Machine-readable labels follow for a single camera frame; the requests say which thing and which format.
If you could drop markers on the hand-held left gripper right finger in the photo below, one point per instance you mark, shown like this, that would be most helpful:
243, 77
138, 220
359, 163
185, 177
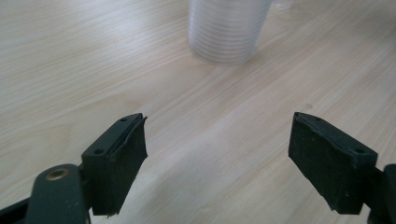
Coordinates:
333, 168

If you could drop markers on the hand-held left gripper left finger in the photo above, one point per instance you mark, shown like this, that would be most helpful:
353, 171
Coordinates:
115, 174

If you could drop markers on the stack of white plastic cups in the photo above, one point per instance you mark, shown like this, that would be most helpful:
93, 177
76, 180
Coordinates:
227, 31

